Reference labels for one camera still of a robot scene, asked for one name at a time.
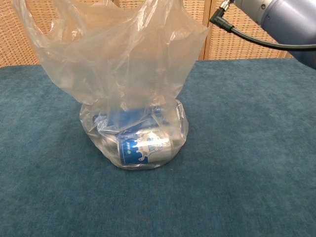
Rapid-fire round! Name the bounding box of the clear plastic bag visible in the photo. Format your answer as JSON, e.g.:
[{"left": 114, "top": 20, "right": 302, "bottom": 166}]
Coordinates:
[{"left": 11, "top": 0, "right": 211, "bottom": 171}]

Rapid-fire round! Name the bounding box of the blue white milk carton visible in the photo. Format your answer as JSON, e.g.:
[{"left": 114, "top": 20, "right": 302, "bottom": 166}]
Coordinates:
[
  {"left": 92, "top": 107, "right": 168, "bottom": 135},
  {"left": 118, "top": 134, "right": 173, "bottom": 166}
]

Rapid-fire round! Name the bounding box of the blue felt table mat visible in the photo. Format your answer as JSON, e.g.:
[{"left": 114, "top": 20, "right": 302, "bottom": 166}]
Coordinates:
[{"left": 0, "top": 58, "right": 316, "bottom": 237}]

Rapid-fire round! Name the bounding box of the woven bamboo screen panel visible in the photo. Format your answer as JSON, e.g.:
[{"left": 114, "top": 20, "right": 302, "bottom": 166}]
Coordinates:
[
  {"left": 24, "top": 0, "right": 121, "bottom": 15},
  {"left": 207, "top": 0, "right": 288, "bottom": 60},
  {"left": 120, "top": 0, "right": 210, "bottom": 61},
  {"left": 0, "top": 0, "right": 41, "bottom": 68}
]

